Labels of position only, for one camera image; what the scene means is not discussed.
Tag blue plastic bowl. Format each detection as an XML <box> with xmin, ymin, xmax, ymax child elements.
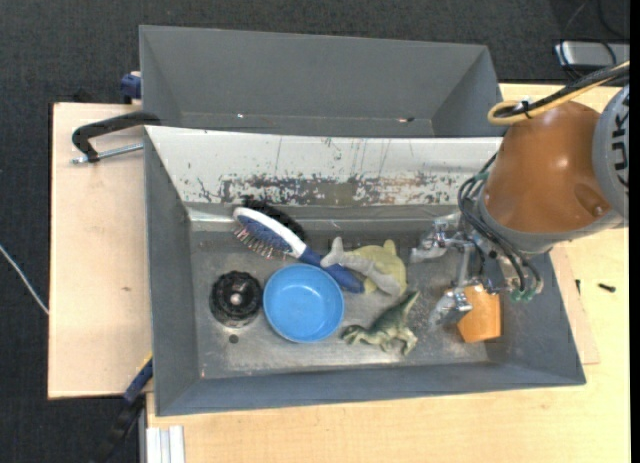
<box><xmin>262</xmin><ymin>263</ymin><xmax>346</xmax><ymax>344</ymax></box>

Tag grey metal bin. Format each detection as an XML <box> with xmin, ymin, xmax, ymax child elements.
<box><xmin>138</xmin><ymin>24</ymin><xmax>587</xmax><ymax>417</ymax></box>

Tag pale yellow-green soft toy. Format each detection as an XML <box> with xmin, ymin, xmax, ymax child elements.
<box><xmin>344</xmin><ymin>239</ymin><xmax>409</xmax><ymax>295</ymax></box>

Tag blue and white hairbrush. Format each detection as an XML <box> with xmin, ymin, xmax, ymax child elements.
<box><xmin>232</xmin><ymin>206</ymin><xmax>367</xmax><ymax>295</ymax></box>

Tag grey toy shark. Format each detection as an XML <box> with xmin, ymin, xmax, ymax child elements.
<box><xmin>319</xmin><ymin>236</ymin><xmax>404</xmax><ymax>298</ymax></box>

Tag green toy dinosaur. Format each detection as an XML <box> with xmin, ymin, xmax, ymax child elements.
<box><xmin>341</xmin><ymin>290</ymin><xmax>422</xmax><ymax>358</ymax></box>

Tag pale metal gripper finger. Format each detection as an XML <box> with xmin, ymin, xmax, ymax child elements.
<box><xmin>409</xmin><ymin>220</ymin><xmax>470</xmax><ymax>264</ymax></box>
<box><xmin>428</xmin><ymin>286</ymin><xmax>474</xmax><ymax>328</ymax></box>

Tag orange plastic cup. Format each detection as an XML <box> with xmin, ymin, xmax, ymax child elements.
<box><xmin>455</xmin><ymin>284</ymin><xmax>503</xmax><ymax>344</ymax></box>

